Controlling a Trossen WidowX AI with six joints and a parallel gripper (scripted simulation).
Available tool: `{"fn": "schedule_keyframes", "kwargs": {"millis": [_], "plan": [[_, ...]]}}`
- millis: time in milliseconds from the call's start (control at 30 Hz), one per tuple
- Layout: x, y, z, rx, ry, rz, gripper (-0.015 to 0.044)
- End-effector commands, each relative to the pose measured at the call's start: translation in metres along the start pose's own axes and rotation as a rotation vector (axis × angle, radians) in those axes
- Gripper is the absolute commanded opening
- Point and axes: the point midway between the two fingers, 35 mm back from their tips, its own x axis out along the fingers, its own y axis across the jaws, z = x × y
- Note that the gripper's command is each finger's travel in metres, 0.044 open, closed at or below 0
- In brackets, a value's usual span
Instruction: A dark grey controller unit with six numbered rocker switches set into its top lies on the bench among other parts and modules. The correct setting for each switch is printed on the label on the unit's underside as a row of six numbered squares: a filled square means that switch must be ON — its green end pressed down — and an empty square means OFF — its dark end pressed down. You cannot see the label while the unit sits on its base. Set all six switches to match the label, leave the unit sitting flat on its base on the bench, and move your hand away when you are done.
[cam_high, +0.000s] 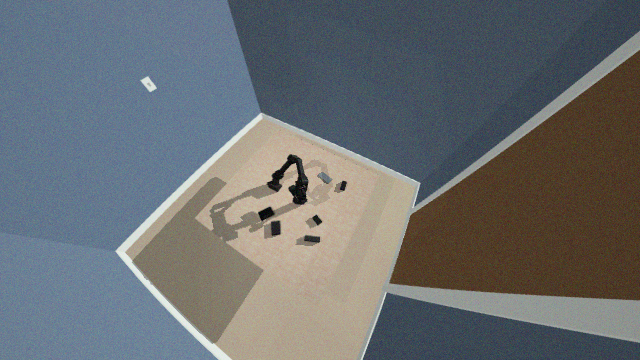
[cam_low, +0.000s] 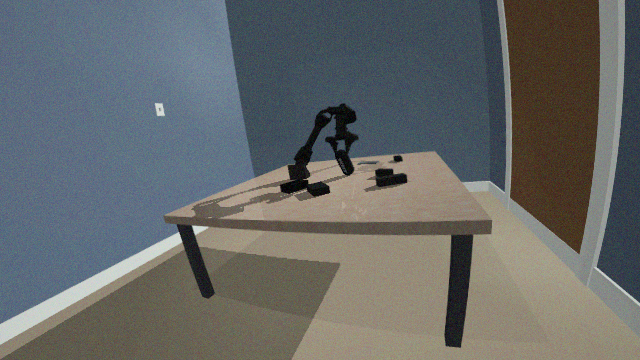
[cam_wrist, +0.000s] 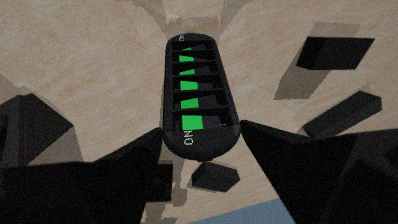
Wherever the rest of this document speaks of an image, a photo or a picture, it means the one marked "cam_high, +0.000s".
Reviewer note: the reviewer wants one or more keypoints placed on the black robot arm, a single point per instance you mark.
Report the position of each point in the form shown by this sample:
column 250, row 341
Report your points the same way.
column 302, row 183

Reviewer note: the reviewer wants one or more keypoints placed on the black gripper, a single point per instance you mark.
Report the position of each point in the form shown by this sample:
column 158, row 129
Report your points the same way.
column 294, row 193

